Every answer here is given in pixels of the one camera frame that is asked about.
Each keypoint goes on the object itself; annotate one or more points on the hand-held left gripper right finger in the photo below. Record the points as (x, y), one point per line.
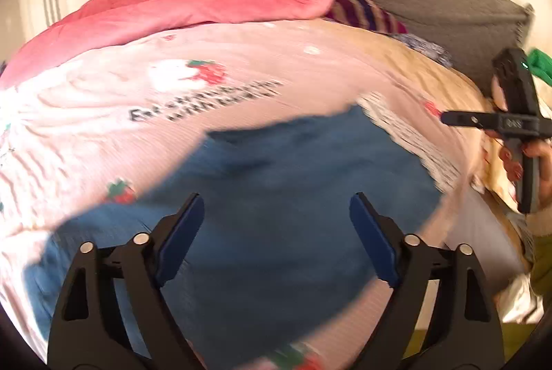
(371, 232)

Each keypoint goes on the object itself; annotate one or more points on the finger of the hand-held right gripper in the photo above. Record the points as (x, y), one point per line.
(465, 119)

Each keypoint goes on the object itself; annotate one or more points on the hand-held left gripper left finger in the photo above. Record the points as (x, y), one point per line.
(183, 232)

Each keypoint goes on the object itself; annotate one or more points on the blue denim pants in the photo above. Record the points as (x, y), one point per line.
(280, 189)

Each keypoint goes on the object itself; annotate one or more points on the person's right hand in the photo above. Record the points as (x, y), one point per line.
(509, 163)

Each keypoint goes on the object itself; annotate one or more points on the green cloth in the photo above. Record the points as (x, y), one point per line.
(541, 66)

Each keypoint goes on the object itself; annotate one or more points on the beige bed sheet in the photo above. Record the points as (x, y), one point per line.
(431, 72)

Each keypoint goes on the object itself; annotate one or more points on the blue floral pillow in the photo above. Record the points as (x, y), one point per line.
(425, 49)

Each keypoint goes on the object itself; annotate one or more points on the pink strawberry printed blanket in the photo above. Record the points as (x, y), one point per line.
(108, 128)

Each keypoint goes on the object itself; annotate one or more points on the striped pillow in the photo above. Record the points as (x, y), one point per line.
(366, 14)

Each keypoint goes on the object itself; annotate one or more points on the white cloth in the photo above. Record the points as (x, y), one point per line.
(519, 301)

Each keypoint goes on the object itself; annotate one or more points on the pink quilt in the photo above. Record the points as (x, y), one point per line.
(194, 8)

